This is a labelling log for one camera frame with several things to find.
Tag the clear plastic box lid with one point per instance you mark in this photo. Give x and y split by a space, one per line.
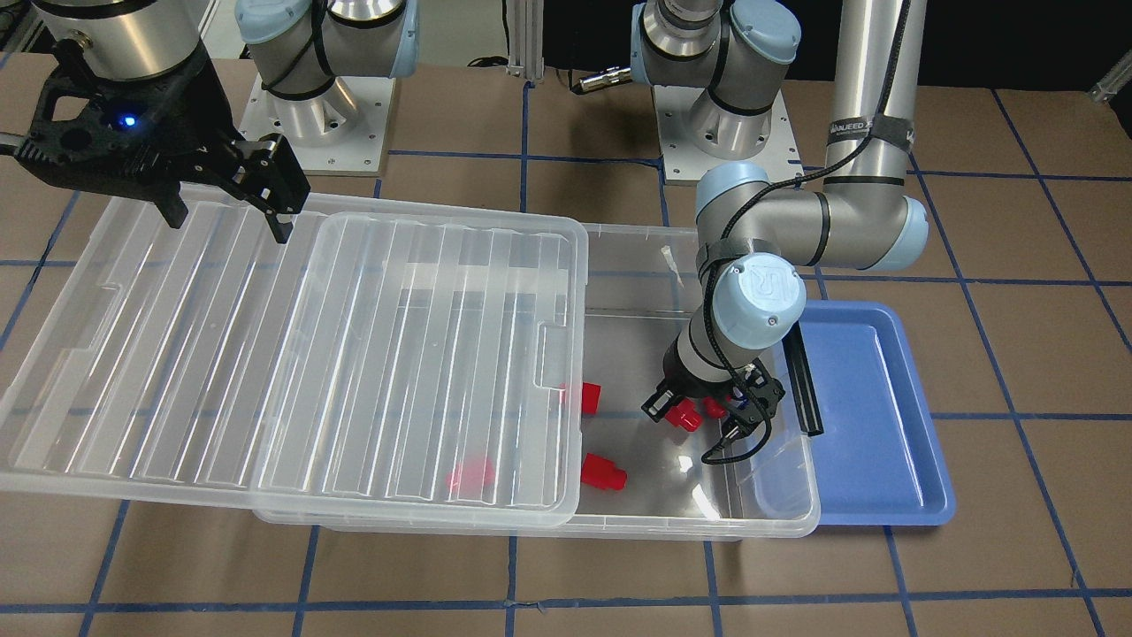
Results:
339 376

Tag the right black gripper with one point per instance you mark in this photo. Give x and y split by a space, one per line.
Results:
196 115

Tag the aluminium frame post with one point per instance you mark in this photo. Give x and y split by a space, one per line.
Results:
523 21

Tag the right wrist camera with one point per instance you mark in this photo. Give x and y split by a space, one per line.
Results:
81 127

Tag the red block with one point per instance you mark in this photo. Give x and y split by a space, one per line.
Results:
602 473
472 479
684 415
713 409
582 397

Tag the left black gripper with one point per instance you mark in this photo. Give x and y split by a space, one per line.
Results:
699 383

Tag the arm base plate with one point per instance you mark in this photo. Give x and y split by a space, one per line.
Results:
696 136
341 133

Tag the black box latch handle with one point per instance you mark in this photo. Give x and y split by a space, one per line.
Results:
803 389

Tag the blue plastic tray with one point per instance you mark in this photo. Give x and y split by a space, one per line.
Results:
878 461

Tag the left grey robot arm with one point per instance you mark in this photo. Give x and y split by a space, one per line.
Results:
754 232

